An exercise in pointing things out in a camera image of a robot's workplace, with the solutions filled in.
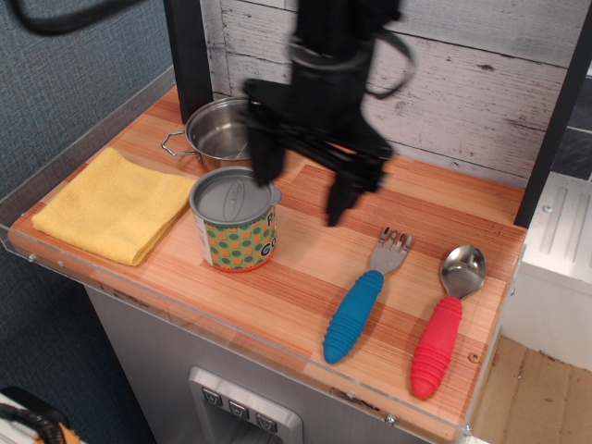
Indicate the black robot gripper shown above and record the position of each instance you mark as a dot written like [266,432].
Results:
[318,114]

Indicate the green orange dotted toy can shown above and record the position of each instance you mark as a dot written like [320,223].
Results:
[235,218]

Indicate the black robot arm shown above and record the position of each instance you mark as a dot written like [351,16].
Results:
[335,28]

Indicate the small stainless steel pot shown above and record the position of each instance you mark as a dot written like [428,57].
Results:
[217,134]

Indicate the yellow folded cloth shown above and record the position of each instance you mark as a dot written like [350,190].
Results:
[114,208]

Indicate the grey toy fridge cabinet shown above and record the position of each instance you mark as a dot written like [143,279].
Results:
[157,349]

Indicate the silver dispenser button panel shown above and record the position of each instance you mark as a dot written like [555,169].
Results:
[229,413]

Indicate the white toy furniture piece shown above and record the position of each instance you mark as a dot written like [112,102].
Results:
[549,305]

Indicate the clear acrylic table guard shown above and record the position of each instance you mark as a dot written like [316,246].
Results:
[289,301]

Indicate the black and orange object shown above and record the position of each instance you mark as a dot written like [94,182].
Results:
[26,418]

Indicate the blue handled fork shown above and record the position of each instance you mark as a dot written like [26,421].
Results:
[348,322]

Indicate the red handled spoon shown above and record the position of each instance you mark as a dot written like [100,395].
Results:
[463,273]

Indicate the dark vertical post left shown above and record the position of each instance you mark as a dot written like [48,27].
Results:
[188,46]

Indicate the dark vertical post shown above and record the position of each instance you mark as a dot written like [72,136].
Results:
[570,89]
[188,46]

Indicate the dark vertical post right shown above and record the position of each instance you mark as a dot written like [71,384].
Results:
[570,89]

